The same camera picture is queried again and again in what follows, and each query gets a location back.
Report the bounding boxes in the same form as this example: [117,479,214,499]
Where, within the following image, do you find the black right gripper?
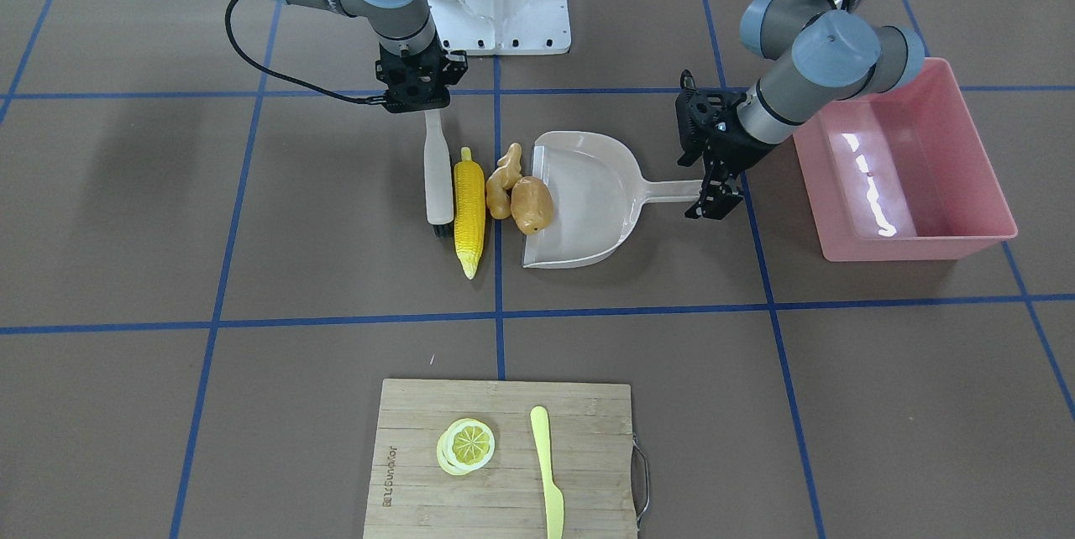
[374,48,469,113]

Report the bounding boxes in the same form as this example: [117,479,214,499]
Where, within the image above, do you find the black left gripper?
[676,70,777,219]

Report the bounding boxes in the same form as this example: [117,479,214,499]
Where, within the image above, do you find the beige hand brush black bristles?
[422,110,454,239]

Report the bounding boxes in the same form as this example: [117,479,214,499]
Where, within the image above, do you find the beige plastic dustpan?
[522,131,701,269]

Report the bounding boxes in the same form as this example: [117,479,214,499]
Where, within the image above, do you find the yellow toy corn cob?
[453,146,486,281]

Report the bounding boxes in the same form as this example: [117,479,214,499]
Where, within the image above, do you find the tan toy ginger root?
[486,144,522,219]

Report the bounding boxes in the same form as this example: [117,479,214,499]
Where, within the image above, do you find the brown toy potato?
[511,176,554,235]

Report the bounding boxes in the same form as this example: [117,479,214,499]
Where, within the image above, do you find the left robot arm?
[675,0,926,219]

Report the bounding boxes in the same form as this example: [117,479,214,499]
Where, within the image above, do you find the pink plastic bin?
[792,57,1019,263]

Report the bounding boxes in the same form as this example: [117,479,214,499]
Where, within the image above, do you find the yellow plastic toy knife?
[529,406,565,538]

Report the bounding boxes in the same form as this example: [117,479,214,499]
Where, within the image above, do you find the yellow toy lemon slice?
[434,419,496,476]

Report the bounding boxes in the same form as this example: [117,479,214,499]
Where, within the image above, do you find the bamboo cutting board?
[362,379,637,538]

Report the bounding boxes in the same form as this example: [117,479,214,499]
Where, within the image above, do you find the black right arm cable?
[224,0,387,107]

